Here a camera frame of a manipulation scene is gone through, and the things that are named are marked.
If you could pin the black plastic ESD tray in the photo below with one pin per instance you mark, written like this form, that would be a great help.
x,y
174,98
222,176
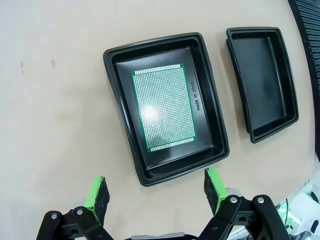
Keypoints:
x,y
265,82
200,130

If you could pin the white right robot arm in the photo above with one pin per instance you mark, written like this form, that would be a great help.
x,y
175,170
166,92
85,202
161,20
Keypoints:
x,y
303,207

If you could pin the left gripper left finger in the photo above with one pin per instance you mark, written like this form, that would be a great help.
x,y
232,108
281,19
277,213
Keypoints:
x,y
98,200

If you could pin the green perforated circuit board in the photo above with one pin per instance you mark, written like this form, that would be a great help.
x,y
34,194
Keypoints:
x,y
162,107

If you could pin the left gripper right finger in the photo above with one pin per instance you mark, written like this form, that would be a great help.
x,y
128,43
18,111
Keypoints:
x,y
215,190

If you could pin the black slotted board rack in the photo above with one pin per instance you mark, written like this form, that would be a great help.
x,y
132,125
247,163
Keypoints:
x,y
312,37

